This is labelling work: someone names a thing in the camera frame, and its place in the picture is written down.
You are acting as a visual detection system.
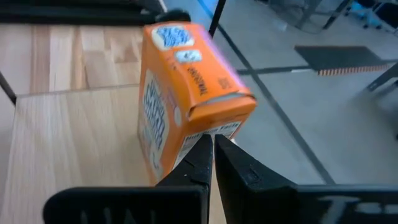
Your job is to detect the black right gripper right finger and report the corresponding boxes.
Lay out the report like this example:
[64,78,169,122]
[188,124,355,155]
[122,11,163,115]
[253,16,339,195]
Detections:
[214,134,398,224]

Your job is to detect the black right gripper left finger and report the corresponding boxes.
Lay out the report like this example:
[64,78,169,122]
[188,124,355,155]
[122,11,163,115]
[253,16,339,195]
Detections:
[42,133,214,224]

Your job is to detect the orange Mini Wheats cereal box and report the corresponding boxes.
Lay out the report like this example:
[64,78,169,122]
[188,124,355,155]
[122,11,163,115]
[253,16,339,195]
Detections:
[136,21,258,186]

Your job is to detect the black floor mat striped edge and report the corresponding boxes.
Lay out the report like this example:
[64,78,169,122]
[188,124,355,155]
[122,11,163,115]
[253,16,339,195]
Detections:
[294,45,393,77]

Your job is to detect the grey desk frame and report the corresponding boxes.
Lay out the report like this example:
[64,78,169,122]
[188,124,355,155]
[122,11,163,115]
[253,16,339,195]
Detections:
[365,62,398,94]

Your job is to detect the black metal rig frame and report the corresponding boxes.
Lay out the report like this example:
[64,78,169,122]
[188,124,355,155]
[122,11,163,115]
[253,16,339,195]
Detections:
[0,0,192,26]

